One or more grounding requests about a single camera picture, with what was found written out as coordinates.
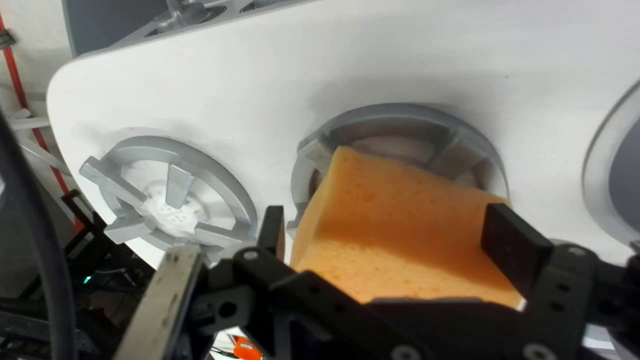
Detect orange sponge block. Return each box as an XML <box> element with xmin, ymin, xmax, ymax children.
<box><xmin>289</xmin><ymin>146</ymin><xmax>526</xmax><ymax>311</ymax></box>

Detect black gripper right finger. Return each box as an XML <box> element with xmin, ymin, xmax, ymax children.
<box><xmin>478</xmin><ymin>202</ymin><xmax>640</xmax><ymax>360</ymax></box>

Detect grey round sink basin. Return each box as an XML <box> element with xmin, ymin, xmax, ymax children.
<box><xmin>581</xmin><ymin>77</ymin><xmax>640</xmax><ymax>248</ymax></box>

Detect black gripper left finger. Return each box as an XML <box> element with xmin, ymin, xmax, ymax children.
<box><xmin>113</xmin><ymin>203</ymin><xmax>416</xmax><ymax>360</ymax></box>

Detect thin red cable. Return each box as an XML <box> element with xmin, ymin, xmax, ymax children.
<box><xmin>0</xmin><ymin>15</ymin><xmax>86</xmax><ymax>232</ymax></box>

